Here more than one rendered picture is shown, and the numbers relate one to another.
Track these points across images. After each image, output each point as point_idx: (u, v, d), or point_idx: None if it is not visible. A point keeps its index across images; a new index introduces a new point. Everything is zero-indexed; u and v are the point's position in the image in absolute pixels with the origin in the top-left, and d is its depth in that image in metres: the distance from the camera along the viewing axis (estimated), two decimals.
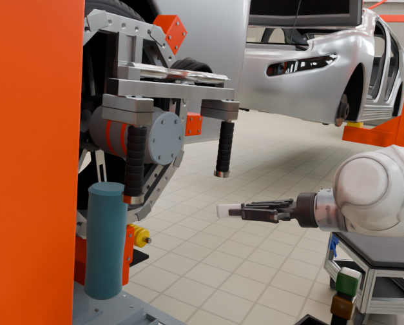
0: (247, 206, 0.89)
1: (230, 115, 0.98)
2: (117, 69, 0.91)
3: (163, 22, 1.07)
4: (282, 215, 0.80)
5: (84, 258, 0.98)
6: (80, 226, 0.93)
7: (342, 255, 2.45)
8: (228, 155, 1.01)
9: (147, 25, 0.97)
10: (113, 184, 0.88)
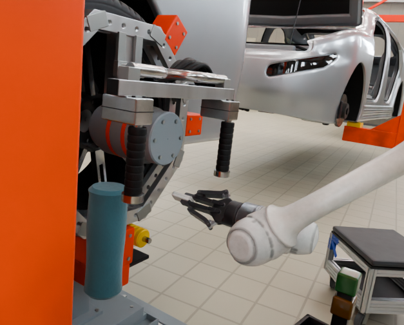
0: None
1: (230, 115, 0.98)
2: (117, 69, 0.91)
3: (163, 22, 1.07)
4: (229, 196, 1.12)
5: (84, 258, 0.98)
6: (80, 226, 0.93)
7: (342, 255, 2.45)
8: (228, 155, 1.01)
9: (147, 25, 0.97)
10: (113, 184, 0.88)
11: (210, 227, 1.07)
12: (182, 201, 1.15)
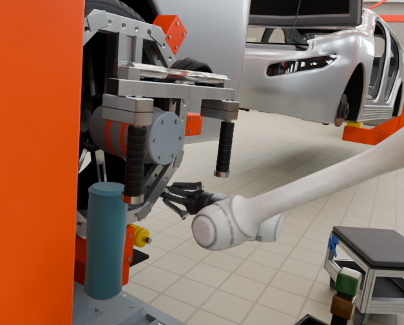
0: None
1: (230, 115, 0.98)
2: (117, 69, 0.91)
3: (163, 22, 1.07)
4: (202, 188, 1.17)
5: (84, 258, 0.98)
6: (80, 226, 0.93)
7: (342, 255, 2.45)
8: (228, 155, 1.01)
9: (147, 25, 0.97)
10: (113, 184, 0.88)
11: (183, 217, 1.12)
12: None
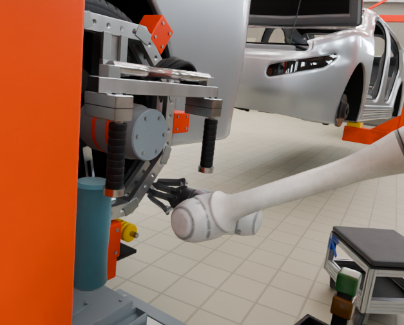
0: None
1: (213, 113, 1.01)
2: None
3: (149, 22, 1.10)
4: (185, 184, 1.20)
5: None
6: None
7: (342, 255, 2.45)
8: (211, 151, 1.03)
9: (132, 25, 1.00)
10: (97, 178, 0.91)
11: (166, 213, 1.16)
12: None
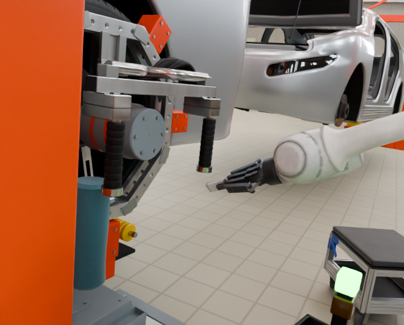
0: None
1: (212, 112, 1.01)
2: None
3: (147, 22, 1.10)
4: None
5: None
6: None
7: (342, 255, 2.45)
8: (209, 150, 1.04)
9: (130, 24, 1.01)
10: (96, 178, 0.91)
11: (252, 189, 1.03)
12: (218, 186, 1.13)
